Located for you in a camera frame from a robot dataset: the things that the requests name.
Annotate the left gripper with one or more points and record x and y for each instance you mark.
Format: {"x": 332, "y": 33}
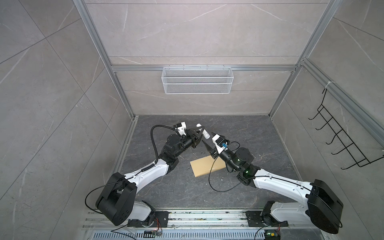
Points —
{"x": 194, "y": 137}

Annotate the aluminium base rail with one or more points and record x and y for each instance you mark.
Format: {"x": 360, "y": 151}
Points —
{"x": 222, "y": 224}

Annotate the yellow kraft envelope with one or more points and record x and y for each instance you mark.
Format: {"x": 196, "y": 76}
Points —
{"x": 204, "y": 166}

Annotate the white wire mesh basket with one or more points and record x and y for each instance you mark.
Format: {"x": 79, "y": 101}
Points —
{"x": 197, "y": 80}

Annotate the black wire hook rack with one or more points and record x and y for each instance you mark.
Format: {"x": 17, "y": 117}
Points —
{"x": 339, "y": 133}

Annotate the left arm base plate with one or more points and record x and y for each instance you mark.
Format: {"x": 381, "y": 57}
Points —
{"x": 152, "y": 221}

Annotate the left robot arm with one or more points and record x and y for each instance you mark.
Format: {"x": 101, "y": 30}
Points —
{"x": 117, "y": 200}

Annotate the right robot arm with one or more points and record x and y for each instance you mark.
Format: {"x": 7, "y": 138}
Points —
{"x": 312, "y": 202}

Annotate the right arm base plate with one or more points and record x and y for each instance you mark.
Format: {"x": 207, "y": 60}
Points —
{"x": 258, "y": 220}

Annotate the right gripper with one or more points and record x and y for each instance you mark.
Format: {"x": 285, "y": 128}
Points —
{"x": 212, "y": 151}

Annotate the white glue stick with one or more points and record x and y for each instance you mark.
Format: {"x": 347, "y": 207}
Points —
{"x": 204, "y": 132}

